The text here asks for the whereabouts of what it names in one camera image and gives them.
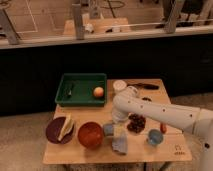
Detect dark purple plate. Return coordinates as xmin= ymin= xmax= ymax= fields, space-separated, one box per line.
xmin=45 ymin=117 xmax=75 ymax=144

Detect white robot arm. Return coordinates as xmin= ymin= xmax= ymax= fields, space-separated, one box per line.
xmin=112 ymin=86 xmax=213 ymax=171

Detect dark grape bunch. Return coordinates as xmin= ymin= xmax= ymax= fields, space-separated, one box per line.
xmin=127 ymin=114 xmax=146 ymax=133

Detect peach apple in tray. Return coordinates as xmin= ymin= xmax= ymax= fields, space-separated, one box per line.
xmin=93 ymin=87 xmax=104 ymax=98

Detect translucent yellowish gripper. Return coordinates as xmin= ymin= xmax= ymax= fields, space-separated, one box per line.
xmin=113 ymin=123 xmax=167 ymax=137

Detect red bowl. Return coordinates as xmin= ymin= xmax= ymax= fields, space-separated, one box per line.
xmin=78 ymin=122 xmax=104 ymax=149

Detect small dark object in tray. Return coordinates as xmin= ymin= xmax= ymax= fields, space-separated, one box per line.
xmin=67 ymin=83 xmax=74 ymax=97

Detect white cup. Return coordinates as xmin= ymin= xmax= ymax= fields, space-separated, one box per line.
xmin=113 ymin=80 xmax=127 ymax=94

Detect light blue cup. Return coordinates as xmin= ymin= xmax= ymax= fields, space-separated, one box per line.
xmin=147 ymin=129 xmax=163 ymax=146

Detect metal cup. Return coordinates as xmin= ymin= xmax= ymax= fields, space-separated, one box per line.
xmin=142 ymin=97 xmax=152 ymax=101

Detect blue sponge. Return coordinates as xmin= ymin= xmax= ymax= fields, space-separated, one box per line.
xmin=103 ymin=123 xmax=114 ymax=136

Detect wooden table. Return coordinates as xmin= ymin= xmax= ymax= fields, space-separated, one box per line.
xmin=43 ymin=80 xmax=192 ymax=164

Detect yellow banana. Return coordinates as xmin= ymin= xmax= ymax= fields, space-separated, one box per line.
xmin=58 ymin=114 xmax=74 ymax=141

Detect black handled tool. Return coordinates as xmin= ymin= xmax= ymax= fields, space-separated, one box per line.
xmin=127 ymin=83 xmax=159 ymax=90

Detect gray blue cloth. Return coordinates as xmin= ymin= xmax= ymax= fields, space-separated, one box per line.
xmin=112 ymin=132 xmax=128 ymax=155

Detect green plastic tray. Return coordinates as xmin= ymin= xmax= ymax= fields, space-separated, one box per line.
xmin=55 ymin=73 xmax=107 ymax=107

